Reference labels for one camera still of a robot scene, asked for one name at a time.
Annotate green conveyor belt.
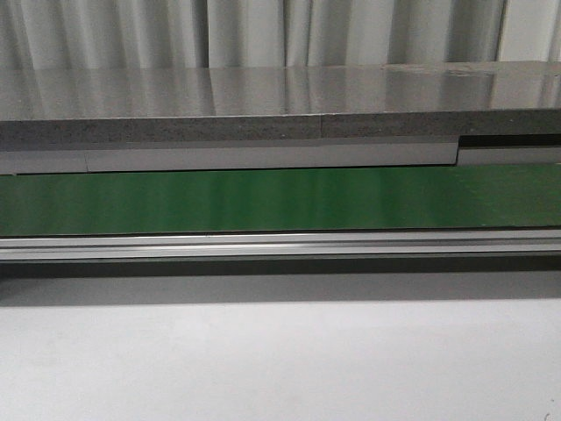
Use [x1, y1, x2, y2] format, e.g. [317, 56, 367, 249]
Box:
[1, 164, 560, 237]

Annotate white pleated curtain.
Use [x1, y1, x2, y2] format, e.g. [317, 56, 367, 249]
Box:
[1, 1, 560, 69]

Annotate grey conveyor back panel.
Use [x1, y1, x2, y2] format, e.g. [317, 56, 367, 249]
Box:
[1, 136, 560, 175]

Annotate aluminium conveyor front rail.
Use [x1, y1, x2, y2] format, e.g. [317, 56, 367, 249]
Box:
[1, 229, 560, 261]

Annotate grey stone counter slab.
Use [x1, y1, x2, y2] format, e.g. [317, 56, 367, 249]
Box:
[1, 61, 560, 151]

